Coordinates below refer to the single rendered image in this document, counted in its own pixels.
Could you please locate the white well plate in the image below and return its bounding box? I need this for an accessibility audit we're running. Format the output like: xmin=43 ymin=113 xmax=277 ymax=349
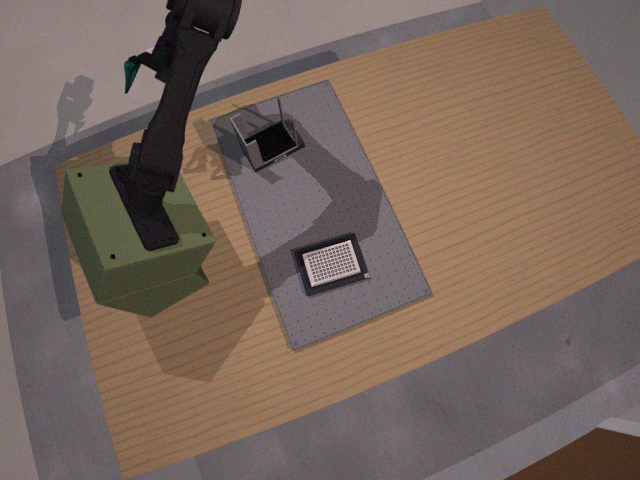
xmin=302 ymin=240 xmax=361 ymax=287

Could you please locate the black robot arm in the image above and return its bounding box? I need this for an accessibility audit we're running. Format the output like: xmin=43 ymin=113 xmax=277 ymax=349
xmin=109 ymin=0 xmax=242 ymax=251

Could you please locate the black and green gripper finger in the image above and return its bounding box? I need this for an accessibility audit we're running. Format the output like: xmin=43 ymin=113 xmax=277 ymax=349
xmin=124 ymin=60 xmax=141 ymax=94

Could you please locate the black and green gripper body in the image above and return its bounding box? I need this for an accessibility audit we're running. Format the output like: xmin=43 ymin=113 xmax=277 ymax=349
xmin=128 ymin=36 xmax=176 ymax=83

